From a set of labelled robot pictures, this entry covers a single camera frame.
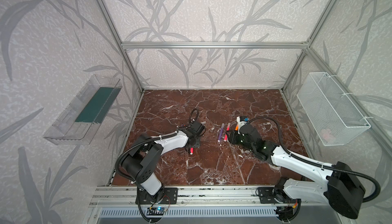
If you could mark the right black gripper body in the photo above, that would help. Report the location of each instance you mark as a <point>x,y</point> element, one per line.
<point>232,137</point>

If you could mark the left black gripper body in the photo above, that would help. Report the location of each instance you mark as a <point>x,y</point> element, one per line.
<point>193,143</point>

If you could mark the purple marker pen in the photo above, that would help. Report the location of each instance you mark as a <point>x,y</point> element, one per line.
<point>220,133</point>

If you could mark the red pink marker pen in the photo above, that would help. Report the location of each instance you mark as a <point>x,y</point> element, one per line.
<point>226,133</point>

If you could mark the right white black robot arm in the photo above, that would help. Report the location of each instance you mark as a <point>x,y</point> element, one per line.
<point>334,184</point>

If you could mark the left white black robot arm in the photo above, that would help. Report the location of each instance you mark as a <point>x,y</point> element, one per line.
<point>139,162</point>

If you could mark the pink object in basket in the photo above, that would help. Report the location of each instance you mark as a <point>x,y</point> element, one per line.
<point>327,135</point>

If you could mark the green circuit board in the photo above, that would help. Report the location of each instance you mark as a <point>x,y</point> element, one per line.
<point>157,211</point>

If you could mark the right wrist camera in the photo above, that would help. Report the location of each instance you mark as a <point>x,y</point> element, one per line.
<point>241,121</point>

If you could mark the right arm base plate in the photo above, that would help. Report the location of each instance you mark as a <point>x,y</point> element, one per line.
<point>273,195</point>

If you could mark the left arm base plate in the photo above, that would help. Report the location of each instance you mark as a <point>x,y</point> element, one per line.
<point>165,195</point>

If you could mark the aluminium frame crossbar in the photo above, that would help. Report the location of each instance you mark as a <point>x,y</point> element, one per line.
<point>213,45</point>

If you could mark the white wire mesh basket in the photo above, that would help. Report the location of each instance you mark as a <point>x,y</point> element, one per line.
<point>329,107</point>

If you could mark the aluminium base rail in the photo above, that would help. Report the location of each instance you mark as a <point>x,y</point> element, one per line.
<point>200,196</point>

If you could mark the clear plastic wall tray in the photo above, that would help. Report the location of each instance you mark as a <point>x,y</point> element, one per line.
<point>82,118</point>

